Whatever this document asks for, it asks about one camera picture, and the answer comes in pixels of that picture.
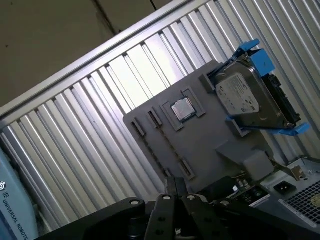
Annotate black PC case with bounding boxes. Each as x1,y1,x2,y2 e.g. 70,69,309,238
284,155,320,181

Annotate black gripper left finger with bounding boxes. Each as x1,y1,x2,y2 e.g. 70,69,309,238
37,176,178,240

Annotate grey power supply unit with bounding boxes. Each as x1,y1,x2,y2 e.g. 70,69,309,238
249,157,320,226

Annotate blue disk carrier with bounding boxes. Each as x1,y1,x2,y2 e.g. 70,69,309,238
207,38,311,137

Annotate silver hard disk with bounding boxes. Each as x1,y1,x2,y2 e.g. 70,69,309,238
214,56,301,128

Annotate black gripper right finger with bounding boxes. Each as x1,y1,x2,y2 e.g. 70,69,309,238
175,176,320,240

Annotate silver CPU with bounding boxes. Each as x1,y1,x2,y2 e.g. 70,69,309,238
170,98,198,123

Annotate grey parts rack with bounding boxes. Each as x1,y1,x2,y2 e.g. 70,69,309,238
122,59,276,201

